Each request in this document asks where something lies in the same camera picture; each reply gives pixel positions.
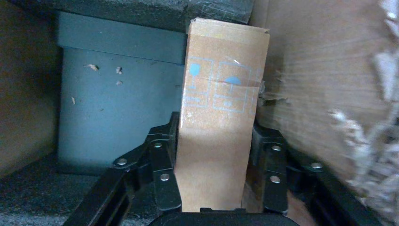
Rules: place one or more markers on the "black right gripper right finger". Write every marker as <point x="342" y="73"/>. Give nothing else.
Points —
<point x="274" y="168"/>

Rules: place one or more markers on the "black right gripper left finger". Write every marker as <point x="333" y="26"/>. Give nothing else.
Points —
<point x="156" y="174"/>

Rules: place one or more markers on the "small brown cardboard box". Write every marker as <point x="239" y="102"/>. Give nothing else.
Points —
<point x="218" y="131"/>

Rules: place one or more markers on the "large open brown carton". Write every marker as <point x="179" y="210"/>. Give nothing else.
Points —
<point x="318" y="78"/>

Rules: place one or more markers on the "black foam insert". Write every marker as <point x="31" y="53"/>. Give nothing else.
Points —
<point x="118" y="109"/>

